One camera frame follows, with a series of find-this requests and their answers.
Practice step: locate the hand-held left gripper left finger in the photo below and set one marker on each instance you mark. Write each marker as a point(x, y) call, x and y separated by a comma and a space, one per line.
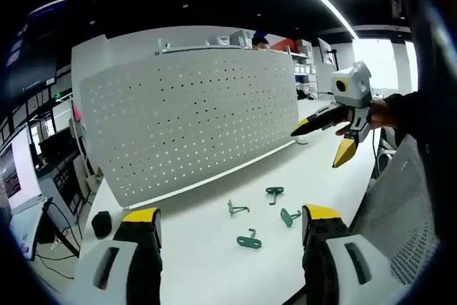
point(118, 265)

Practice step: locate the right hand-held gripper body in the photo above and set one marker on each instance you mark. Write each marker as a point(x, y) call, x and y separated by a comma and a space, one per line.
point(351, 85)

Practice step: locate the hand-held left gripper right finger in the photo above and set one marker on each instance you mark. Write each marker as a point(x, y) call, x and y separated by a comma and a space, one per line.
point(342, 265)

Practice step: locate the green hook assembly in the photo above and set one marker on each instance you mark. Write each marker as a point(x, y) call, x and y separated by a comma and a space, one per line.
point(274, 192)
point(235, 209)
point(288, 216)
point(249, 240)

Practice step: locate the grey perforated mounting plate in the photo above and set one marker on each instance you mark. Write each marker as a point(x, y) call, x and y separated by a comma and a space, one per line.
point(185, 130)

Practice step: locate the person's right hand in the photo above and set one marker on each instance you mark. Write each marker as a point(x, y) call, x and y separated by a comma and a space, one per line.
point(373, 117)

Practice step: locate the black round object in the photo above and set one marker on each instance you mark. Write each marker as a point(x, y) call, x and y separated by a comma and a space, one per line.
point(102, 224)

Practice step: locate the storage shelf with boxes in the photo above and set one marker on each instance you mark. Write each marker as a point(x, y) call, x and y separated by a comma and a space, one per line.
point(303, 65)

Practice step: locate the white mesh office chair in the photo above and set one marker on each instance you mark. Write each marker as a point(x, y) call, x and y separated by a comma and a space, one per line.
point(403, 208)

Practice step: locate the computer monitor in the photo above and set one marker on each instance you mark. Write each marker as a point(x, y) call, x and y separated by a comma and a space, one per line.
point(18, 173)

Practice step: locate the white partition wall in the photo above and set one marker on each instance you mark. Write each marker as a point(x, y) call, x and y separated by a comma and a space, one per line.
point(118, 46)

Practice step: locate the wall screen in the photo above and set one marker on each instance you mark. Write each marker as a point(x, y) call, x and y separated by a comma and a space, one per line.
point(34, 58)

